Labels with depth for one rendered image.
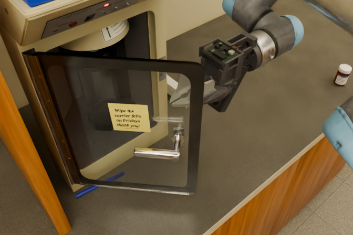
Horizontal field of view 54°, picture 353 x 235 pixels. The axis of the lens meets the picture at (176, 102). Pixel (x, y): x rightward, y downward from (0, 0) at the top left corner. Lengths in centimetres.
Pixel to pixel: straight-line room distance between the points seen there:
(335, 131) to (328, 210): 157
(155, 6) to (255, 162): 52
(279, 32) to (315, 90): 54
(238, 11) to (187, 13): 70
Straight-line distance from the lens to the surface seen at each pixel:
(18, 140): 64
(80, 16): 59
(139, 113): 66
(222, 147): 103
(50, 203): 79
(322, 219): 211
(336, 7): 71
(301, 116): 117
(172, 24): 147
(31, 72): 66
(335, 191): 223
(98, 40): 74
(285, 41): 78
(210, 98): 66
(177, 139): 69
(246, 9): 82
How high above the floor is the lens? 173
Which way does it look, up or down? 44 degrees down
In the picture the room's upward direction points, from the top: straight up
